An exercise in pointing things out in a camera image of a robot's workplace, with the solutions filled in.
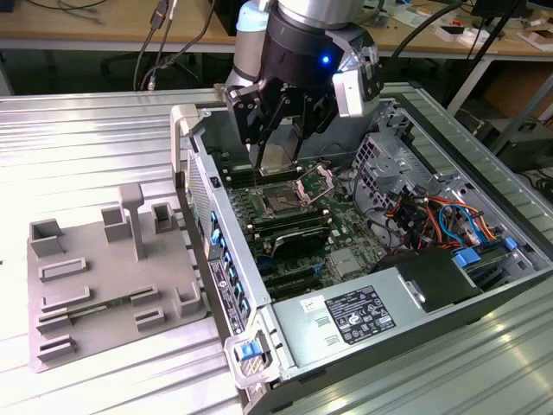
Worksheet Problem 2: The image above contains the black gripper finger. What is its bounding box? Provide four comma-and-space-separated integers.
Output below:
289, 94, 340, 169
223, 83, 292, 176

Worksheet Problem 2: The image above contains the silver CPU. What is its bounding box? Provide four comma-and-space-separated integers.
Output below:
258, 142, 299, 176

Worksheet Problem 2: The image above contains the black RAM slot bank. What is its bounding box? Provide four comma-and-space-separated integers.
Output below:
220, 160, 302, 189
246, 206, 333, 239

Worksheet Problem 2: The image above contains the CPU socket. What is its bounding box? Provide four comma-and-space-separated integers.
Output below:
261, 185, 303, 217

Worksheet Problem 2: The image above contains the black expansion slot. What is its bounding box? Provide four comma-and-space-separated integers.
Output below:
257, 264, 313, 284
264, 276, 324, 302

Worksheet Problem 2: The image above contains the metal socket cover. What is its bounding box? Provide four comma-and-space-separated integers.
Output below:
293, 163, 339, 205

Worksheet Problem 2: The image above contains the metal drive cage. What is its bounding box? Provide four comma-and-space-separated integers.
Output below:
349, 131, 433, 213

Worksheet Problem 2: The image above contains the grey green circuit device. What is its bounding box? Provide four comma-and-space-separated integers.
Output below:
366, 10, 392, 28

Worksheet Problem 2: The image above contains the green motherboard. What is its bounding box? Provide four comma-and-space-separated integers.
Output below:
215, 155, 390, 303

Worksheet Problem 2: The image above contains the silver chipset heatsink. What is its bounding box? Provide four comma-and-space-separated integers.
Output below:
328, 249, 369, 277

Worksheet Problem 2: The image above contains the small white box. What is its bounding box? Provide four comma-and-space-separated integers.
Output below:
435, 23, 476, 44

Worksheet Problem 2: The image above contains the black fan shroud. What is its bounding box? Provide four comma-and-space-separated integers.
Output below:
373, 248, 483, 315

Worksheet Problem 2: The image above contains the black monitor stand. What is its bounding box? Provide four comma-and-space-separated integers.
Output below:
469, 0, 529, 18

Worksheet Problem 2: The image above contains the grey parts rack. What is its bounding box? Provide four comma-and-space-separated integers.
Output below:
26, 183, 208, 375

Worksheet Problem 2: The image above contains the black computer tower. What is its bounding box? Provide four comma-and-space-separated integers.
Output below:
496, 123, 553, 174

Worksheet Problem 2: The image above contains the open PC case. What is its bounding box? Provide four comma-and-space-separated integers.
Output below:
169, 95, 553, 415

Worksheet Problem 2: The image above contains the silver power supply unit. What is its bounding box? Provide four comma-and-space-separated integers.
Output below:
270, 266, 427, 369

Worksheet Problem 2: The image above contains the brown cardboard piece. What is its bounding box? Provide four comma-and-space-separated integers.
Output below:
518, 29, 553, 51

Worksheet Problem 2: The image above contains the green RAM stick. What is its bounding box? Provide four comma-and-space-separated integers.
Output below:
68, 296, 135, 316

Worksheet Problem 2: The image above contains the blue case latch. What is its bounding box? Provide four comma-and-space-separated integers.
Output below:
238, 341, 261, 361

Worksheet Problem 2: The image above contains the thick black camera cable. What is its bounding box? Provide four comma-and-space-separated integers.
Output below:
388, 0, 466, 61

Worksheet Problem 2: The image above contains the thin cable with orange plug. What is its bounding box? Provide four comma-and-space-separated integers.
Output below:
132, 0, 174, 93

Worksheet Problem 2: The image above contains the blue wire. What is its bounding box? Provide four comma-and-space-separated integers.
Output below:
437, 201, 492, 250

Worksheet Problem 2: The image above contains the orange wire bundle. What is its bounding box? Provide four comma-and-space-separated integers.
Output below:
425, 196, 506, 243

